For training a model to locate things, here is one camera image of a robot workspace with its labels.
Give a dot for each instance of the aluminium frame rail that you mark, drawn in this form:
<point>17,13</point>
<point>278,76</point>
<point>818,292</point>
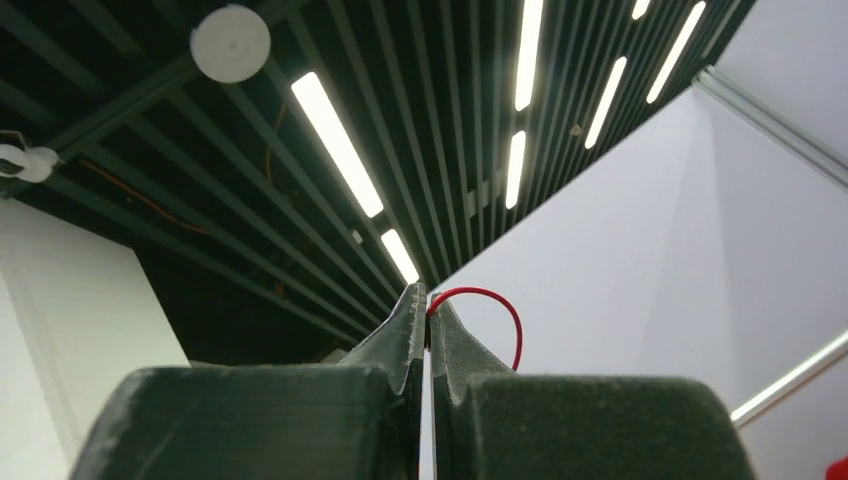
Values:
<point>796,140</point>

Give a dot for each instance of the white round ceiling fixture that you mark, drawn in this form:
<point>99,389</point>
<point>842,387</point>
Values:
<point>231,44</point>

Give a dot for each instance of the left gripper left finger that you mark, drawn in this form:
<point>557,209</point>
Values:
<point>356,419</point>

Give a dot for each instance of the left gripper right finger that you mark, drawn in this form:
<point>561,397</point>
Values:
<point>490,422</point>

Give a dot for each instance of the ceiling light strip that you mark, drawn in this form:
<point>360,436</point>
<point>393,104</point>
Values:
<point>313,99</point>
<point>531,20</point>

